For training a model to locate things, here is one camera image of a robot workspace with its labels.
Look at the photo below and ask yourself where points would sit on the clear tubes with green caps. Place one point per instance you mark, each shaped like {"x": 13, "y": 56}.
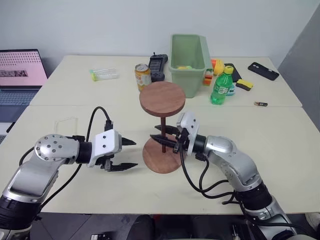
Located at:
{"x": 105, "y": 74}

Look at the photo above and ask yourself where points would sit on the grey laptop with pink screen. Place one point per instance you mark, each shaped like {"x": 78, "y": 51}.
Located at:
{"x": 20, "y": 67}

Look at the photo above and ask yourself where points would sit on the black phone with case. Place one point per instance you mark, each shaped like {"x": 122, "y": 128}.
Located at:
{"x": 263, "y": 71}

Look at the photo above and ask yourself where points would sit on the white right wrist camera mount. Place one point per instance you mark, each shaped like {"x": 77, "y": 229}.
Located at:
{"x": 191, "y": 126}

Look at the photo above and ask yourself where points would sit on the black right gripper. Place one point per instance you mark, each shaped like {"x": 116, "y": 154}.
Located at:
{"x": 182, "y": 141}

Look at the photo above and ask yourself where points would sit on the black handheld controller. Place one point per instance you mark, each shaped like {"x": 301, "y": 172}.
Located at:
{"x": 156, "y": 66}

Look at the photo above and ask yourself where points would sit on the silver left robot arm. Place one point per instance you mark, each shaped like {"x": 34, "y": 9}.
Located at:
{"x": 50, "y": 150}

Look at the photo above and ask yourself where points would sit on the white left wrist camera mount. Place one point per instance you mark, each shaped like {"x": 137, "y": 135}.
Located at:
{"x": 106, "y": 146}

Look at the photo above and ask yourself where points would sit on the orange drink can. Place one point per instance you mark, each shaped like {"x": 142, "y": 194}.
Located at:
{"x": 143, "y": 77}

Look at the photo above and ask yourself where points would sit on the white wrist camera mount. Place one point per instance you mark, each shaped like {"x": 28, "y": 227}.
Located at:
{"x": 106, "y": 146}
{"x": 191, "y": 126}

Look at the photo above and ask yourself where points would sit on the yellow and black sponge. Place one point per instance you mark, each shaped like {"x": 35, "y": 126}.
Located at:
{"x": 244, "y": 85}

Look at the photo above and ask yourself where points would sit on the green plastic bin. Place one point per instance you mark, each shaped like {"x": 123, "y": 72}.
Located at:
{"x": 185, "y": 80}

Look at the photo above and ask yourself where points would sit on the yellow-green toy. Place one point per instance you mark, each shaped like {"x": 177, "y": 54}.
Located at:
{"x": 184, "y": 67}

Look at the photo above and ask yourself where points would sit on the wooden pole with round top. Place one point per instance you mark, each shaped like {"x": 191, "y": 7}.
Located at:
{"x": 162, "y": 98}

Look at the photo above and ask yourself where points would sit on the small black USB stick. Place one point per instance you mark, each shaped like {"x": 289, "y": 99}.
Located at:
{"x": 260, "y": 103}

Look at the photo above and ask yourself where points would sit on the light blue round container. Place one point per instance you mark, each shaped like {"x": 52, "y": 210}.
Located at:
{"x": 231, "y": 90}

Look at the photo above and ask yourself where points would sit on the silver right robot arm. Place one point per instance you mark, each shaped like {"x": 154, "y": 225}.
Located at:
{"x": 225, "y": 150}

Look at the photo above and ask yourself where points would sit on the round wooden base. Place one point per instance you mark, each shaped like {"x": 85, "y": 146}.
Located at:
{"x": 162, "y": 162}

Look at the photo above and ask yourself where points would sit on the green plastic bottle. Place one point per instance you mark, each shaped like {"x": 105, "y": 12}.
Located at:
{"x": 221, "y": 87}

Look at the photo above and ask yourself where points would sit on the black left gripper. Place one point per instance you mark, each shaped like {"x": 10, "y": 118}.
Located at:
{"x": 106, "y": 163}

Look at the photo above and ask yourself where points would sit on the flat black phone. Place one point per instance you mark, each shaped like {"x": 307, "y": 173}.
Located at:
{"x": 237, "y": 73}

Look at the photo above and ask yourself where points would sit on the clear plastic piece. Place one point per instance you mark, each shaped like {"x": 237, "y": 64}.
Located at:
{"x": 75, "y": 123}

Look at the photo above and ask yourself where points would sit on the dark rounded shape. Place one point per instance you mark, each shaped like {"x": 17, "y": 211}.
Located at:
{"x": 144, "y": 227}

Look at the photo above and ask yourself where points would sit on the yellow and orange toy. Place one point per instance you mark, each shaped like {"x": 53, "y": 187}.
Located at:
{"x": 218, "y": 66}

